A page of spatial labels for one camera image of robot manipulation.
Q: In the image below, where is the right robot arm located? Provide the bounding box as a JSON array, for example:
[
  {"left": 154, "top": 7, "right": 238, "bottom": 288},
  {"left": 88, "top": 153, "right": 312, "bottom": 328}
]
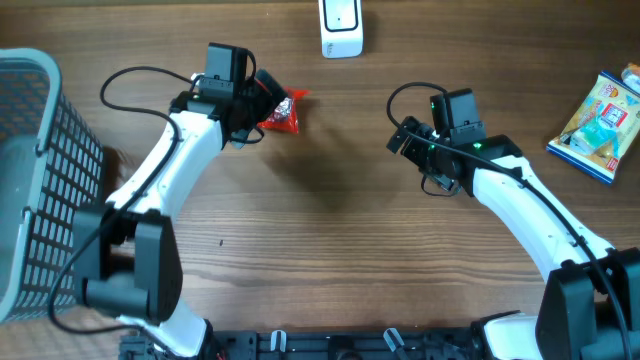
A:
[{"left": 387, "top": 85, "right": 639, "bottom": 359}]

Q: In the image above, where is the black mounting rail base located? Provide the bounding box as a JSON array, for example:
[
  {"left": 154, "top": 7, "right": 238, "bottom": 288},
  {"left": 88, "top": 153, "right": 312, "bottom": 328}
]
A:
[{"left": 119, "top": 327, "right": 501, "bottom": 360}]

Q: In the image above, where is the small orange box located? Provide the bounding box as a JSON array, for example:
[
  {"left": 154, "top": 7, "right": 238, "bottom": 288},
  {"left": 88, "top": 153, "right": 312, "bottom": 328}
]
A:
[{"left": 621, "top": 63, "right": 640, "bottom": 93}]

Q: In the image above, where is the grey plastic shopping basket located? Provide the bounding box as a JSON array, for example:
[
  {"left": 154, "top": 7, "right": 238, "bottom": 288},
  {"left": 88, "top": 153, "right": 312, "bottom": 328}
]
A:
[{"left": 1, "top": 48, "right": 105, "bottom": 323}]

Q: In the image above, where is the small teal tissue pack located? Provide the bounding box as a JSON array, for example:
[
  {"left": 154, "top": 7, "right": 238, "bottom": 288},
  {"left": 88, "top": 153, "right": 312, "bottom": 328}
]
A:
[{"left": 570, "top": 116, "right": 617, "bottom": 155}]

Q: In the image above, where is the white barcode scanner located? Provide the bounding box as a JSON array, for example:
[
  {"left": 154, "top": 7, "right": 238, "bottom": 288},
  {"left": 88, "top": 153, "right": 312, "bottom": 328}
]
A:
[{"left": 318, "top": 0, "right": 364, "bottom": 59}]

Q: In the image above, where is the left black cable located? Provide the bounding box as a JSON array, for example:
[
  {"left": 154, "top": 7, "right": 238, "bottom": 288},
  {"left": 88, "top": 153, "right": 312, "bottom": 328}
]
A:
[{"left": 47, "top": 65, "right": 201, "bottom": 336}]

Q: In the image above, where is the red candy bag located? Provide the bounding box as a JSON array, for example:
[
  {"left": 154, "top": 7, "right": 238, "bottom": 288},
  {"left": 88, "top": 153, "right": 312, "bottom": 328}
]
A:
[{"left": 258, "top": 87, "right": 311, "bottom": 134}]

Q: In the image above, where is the right black cable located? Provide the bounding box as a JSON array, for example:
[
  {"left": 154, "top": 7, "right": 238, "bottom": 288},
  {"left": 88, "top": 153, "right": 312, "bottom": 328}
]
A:
[{"left": 385, "top": 81, "right": 636, "bottom": 360}]

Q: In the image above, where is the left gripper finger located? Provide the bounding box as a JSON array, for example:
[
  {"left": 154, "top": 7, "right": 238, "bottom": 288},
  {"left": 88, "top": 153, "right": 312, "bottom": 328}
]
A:
[
  {"left": 254, "top": 69, "right": 288, "bottom": 107},
  {"left": 230, "top": 127, "right": 265, "bottom": 149}
]

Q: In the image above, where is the black cable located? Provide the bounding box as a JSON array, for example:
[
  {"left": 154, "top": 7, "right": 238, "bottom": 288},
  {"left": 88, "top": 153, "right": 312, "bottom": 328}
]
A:
[
  {"left": 385, "top": 81, "right": 636, "bottom": 360},
  {"left": 47, "top": 65, "right": 201, "bottom": 336}
]

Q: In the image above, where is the cream wet wipes pack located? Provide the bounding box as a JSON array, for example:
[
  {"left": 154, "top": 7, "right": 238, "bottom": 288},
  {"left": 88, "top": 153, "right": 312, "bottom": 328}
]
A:
[{"left": 546, "top": 71, "right": 639, "bottom": 185}]

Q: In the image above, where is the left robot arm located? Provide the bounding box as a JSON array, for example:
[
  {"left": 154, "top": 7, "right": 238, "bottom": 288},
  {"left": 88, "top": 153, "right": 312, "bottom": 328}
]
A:
[{"left": 65, "top": 43, "right": 287, "bottom": 359}]

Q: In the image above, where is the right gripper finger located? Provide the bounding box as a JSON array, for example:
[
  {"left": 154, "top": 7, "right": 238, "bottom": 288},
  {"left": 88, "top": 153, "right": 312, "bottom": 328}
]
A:
[
  {"left": 386, "top": 116, "right": 422, "bottom": 154},
  {"left": 424, "top": 172, "right": 461, "bottom": 194}
]

